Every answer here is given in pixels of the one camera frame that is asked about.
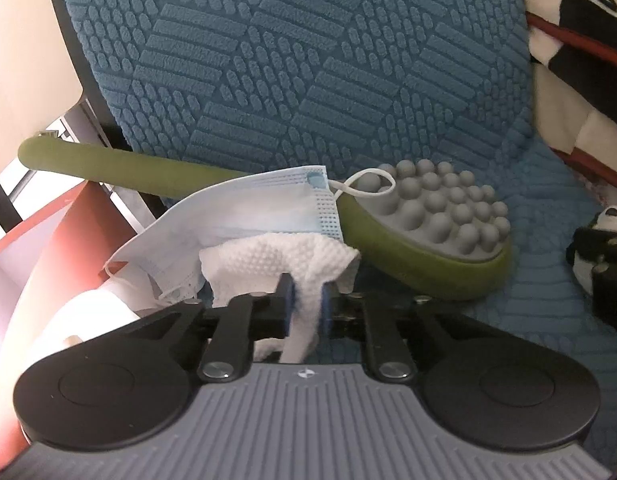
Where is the green massage hammer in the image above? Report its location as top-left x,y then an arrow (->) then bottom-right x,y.
17,136 -> 514,303

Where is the blue face mask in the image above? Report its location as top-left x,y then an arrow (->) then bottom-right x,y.
104,164 -> 395,307

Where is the white toilet paper roll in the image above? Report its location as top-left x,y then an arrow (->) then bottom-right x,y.
41,287 -> 142,357

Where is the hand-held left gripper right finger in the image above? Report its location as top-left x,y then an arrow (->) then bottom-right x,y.
319,284 -> 494,384

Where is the blue textured chair cover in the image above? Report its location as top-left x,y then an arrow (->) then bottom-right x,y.
52,0 -> 617,463

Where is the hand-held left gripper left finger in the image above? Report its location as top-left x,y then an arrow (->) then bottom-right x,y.
121,272 -> 296,384

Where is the white paper towel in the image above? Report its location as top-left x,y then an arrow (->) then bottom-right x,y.
199,232 -> 362,364

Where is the orange cardboard box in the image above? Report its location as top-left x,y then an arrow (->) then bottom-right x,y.
0,180 -> 162,466

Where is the white chair with black frame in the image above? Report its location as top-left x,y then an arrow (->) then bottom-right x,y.
0,0 -> 156,233

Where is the panda plush toy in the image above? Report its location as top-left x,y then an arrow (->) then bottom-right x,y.
565,203 -> 617,292

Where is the printed blanket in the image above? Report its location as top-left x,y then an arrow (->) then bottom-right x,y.
515,0 -> 617,182

